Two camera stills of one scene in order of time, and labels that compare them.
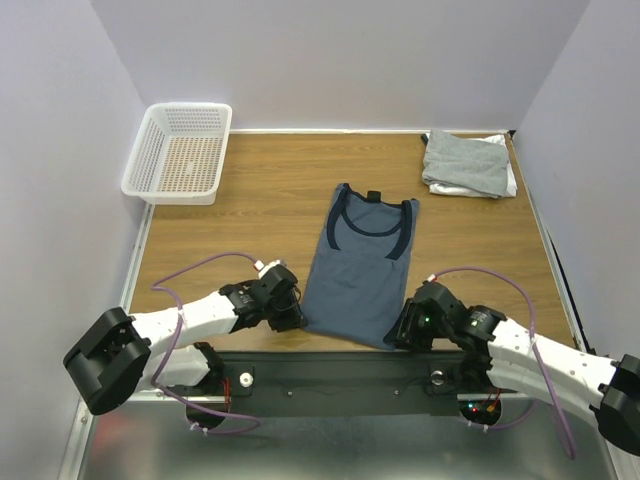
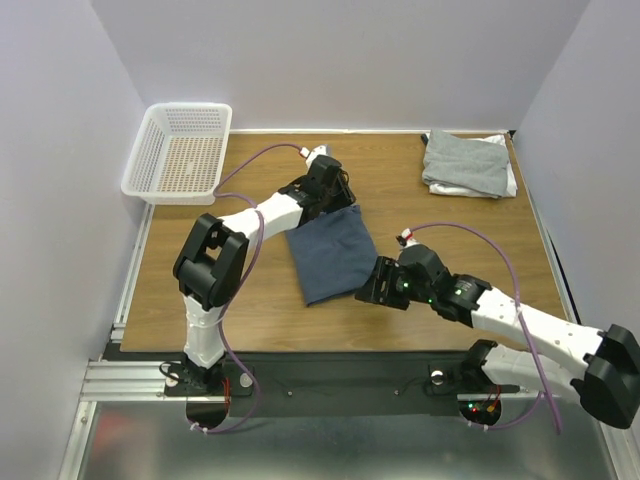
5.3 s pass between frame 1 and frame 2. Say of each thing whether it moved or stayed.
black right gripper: moved
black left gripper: moved
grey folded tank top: stayed
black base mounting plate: stayed
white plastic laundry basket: stayed
